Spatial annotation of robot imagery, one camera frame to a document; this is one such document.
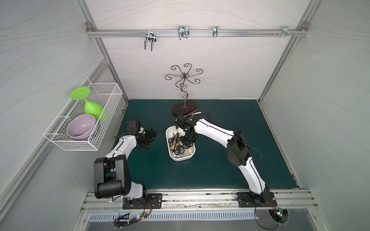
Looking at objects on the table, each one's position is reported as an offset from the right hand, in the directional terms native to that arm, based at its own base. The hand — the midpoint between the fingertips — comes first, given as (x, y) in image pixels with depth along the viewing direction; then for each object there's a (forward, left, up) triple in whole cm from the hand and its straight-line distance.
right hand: (186, 142), depth 90 cm
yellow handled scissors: (-2, +8, -2) cm, 8 cm away
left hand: (+1, +19, +3) cm, 19 cm away
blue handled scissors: (-4, +3, -3) cm, 6 cm away
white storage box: (+8, +12, -1) cm, 14 cm away
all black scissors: (+27, -16, -8) cm, 33 cm away
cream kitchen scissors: (-5, -1, -5) cm, 7 cm away
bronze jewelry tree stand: (+34, +9, -8) cm, 36 cm away
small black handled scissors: (+2, +11, -2) cm, 11 cm away
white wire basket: (+14, +46, +27) cm, 55 cm away
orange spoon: (+31, -4, -6) cm, 32 cm away
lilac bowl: (-11, +45, +31) cm, 55 cm away
